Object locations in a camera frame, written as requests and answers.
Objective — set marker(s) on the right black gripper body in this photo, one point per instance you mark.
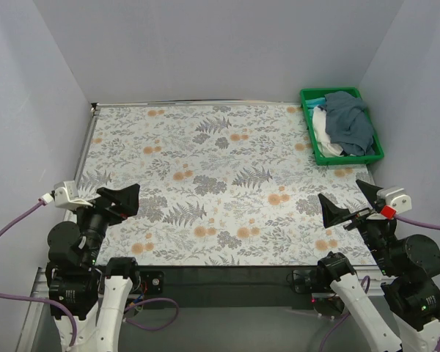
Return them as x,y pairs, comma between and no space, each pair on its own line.
360,217

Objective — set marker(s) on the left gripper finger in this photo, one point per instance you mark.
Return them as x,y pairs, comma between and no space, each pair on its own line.
126,200
108,199

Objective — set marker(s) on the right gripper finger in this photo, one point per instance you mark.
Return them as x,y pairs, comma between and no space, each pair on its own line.
331,214
370,192

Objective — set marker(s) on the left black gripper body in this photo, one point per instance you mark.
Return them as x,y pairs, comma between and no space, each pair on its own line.
108,209

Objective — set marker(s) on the dark blue-grey t-shirt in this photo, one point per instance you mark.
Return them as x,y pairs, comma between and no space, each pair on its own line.
347,123

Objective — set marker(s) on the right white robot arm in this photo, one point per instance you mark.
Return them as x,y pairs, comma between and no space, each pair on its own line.
411,263

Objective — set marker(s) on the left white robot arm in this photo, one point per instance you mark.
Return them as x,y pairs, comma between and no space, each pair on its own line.
88,302

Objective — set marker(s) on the white t-shirt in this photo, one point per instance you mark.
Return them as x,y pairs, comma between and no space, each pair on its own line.
325,146

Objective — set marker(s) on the floral patterned table mat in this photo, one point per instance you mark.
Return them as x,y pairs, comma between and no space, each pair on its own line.
219,185

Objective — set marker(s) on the light blue t-shirt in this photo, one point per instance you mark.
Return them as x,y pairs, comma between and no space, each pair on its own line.
312,103

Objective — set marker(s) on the green plastic bin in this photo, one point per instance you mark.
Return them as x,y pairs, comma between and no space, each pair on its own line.
312,93

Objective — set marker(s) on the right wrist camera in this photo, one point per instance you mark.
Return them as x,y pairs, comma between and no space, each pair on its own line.
392,201

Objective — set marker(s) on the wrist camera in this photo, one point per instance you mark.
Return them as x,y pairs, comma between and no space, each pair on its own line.
392,201
65,196

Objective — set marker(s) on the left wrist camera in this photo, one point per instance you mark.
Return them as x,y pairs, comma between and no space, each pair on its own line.
65,196

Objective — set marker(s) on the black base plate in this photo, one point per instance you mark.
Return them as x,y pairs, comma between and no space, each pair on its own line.
226,286

